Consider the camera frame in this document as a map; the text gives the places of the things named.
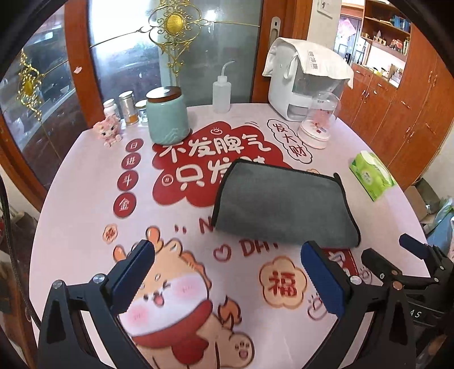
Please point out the cardboard box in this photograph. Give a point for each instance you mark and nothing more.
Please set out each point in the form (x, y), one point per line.
(415, 204)

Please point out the small glass jar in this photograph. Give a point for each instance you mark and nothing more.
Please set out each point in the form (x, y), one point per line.
(142, 111)

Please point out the glass dome with pink base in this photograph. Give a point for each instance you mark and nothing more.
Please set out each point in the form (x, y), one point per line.
(318, 135)

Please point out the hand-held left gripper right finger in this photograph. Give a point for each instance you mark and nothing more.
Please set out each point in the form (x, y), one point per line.
(324, 280)

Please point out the wooden cabinet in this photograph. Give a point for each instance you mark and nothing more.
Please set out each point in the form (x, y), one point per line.
(408, 106)

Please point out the small gold door ornament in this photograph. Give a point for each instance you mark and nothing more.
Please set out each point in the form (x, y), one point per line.
(28, 85)

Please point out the celadon jar with wooden lid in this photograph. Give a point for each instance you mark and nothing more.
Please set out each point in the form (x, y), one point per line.
(168, 120)

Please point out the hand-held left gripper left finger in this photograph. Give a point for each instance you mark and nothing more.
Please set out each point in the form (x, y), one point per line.
(132, 280)

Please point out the small spice jars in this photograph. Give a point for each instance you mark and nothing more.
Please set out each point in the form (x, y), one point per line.
(128, 108)

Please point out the green tissue box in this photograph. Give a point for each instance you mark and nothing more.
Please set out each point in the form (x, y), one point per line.
(372, 175)

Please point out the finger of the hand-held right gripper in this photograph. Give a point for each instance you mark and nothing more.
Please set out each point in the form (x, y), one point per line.
(413, 245)
(376, 263)

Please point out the large gold door ornament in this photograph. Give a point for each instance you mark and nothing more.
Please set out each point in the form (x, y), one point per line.
(174, 23)

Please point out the plastic bag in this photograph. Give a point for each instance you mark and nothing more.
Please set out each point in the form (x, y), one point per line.
(441, 216)

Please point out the grey towel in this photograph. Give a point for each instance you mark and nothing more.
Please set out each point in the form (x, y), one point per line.
(283, 202)

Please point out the white wall switch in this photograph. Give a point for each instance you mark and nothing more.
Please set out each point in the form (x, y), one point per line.
(324, 7)

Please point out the pink toy figure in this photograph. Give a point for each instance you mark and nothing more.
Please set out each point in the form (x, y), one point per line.
(106, 132)

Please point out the white pill bottle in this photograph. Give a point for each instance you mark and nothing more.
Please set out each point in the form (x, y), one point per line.
(110, 110)

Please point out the white cloth cover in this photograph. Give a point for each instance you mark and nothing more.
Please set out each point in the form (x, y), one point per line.
(319, 60)

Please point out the clear squeeze bottle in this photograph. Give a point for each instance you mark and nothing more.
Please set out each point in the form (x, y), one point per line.
(221, 97)

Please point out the white countertop appliance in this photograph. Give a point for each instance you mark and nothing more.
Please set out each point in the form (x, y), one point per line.
(281, 94)

